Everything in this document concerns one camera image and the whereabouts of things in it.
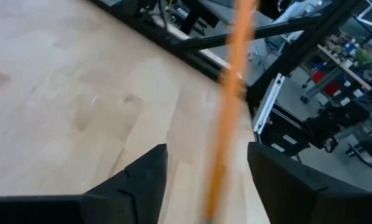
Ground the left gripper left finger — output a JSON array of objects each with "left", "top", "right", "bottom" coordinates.
[{"left": 0, "top": 143, "right": 169, "bottom": 224}]

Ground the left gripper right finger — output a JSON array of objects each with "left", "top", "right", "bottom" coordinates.
[{"left": 247, "top": 142, "right": 372, "bottom": 224}]

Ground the orange wooden pencil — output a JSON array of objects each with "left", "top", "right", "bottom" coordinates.
[{"left": 203, "top": 0, "right": 258, "bottom": 222}]

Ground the black floor equipment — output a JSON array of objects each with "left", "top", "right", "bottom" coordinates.
[{"left": 304, "top": 99, "right": 371, "bottom": 154}]

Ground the white metal bar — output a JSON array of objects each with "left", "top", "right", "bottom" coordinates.
[{"left": 253, "top": 73, "right": 287, "bottom": 135}]

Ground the wooden workbench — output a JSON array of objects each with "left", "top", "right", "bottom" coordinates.
[{"left": 316, "top": 43, "right": 372, "bottom": 91}]

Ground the black stand beam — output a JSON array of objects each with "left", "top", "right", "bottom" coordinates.
[{"left": 173, "top": 0, "right": 364, "bottom": 106}]

